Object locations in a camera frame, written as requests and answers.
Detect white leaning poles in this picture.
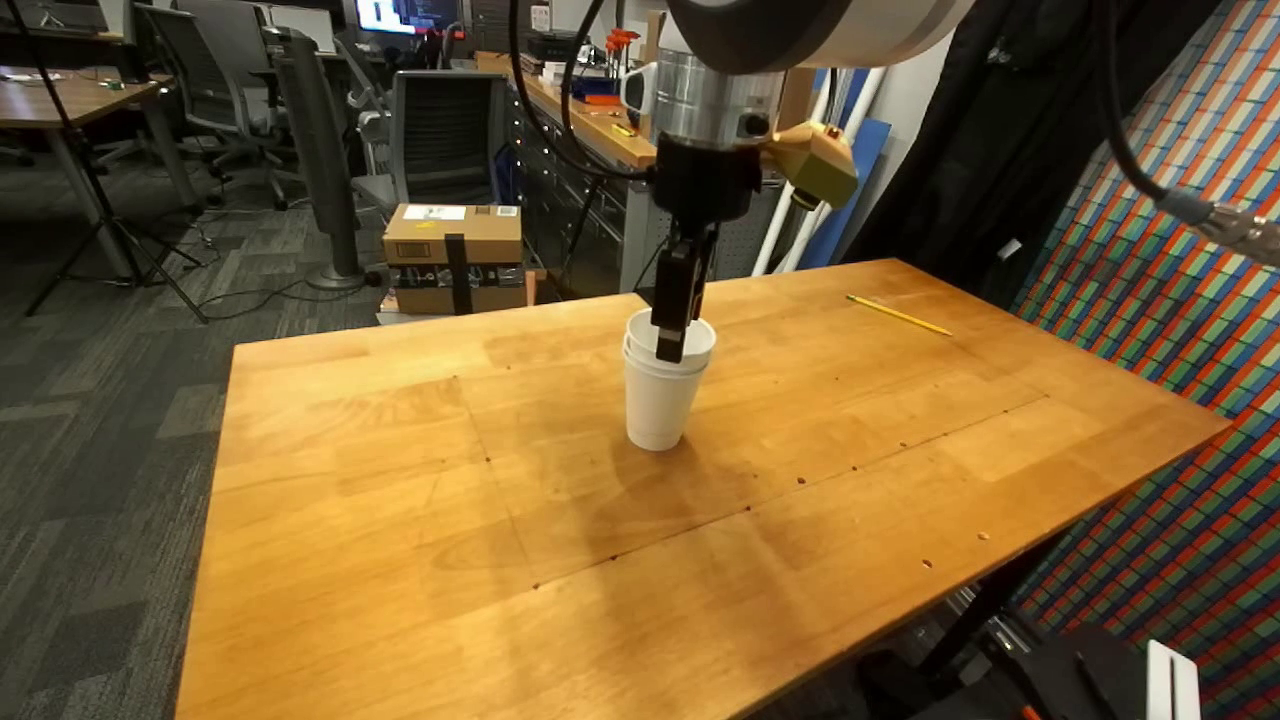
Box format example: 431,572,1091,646
750,62,890,278

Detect blue board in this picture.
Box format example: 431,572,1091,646
795,114,899,270

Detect wooden top workbench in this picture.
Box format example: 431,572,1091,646
469,49,667,299

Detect wooden office desk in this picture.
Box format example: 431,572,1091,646
0,60,182,248

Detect black table leg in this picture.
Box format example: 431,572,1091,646
917,536,1074,670

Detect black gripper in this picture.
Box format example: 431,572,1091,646
648,130,769,369

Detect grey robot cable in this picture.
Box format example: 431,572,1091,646
1095,0,1280,267

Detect yellow pencil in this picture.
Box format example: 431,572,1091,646
843,286,961,339

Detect small taped cardboard box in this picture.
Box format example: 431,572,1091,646
381,198,530,321

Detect white flat device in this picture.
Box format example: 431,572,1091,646
1145,635,1206,720

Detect lit computer monitor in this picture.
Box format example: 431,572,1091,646
347,0,474,38

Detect white mug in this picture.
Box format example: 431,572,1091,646
618,57,663,130

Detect white foam cup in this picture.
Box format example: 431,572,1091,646
622,304,725,376
622,339,711,457

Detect black office chair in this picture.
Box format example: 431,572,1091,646
127,0,305,209

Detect black tripod stand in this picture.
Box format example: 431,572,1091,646
0,0,212,325

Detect orange green wrist camera box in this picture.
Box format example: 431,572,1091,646
764,120,866,211

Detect black curtain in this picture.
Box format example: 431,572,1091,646
843,0,1224,306

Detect colourful woven wall cloth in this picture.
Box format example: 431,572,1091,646
1003,0,1280,720

